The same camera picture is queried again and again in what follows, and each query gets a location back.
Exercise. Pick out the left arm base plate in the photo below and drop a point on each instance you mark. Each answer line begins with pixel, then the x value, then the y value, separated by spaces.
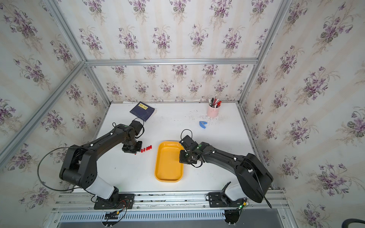
pixel 115 202

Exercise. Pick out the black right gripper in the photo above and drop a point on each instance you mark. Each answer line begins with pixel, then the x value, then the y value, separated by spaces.
pixel 181 160

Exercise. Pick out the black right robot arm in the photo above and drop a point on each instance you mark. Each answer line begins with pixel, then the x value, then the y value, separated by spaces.
pixel 253 177

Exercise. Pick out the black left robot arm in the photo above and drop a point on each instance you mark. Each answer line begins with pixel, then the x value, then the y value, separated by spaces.
pixel 79 167

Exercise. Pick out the red pens in cup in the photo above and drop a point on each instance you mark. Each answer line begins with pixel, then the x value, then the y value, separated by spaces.
pixel 214 102

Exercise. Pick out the blue plastic clip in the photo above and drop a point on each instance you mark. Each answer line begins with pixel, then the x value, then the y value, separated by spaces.
pixel 203 124

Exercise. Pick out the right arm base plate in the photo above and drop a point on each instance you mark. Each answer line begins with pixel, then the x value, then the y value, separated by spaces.
pixel 221 200

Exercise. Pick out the dark blue notebook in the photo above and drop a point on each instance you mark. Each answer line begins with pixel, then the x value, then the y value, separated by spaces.
pixel 142 111

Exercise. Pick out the aluminium front rail frame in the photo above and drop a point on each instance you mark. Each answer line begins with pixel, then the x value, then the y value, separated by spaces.
pixel 170 209

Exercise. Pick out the pink pen cup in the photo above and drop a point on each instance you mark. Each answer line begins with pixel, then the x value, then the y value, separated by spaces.
pixel 213 111

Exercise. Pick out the yellow plastic storage tray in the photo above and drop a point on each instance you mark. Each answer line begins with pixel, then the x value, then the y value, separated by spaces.
pixel 168 168

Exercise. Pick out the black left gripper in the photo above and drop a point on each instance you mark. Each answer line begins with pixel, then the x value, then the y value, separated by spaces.
pixel 127 150

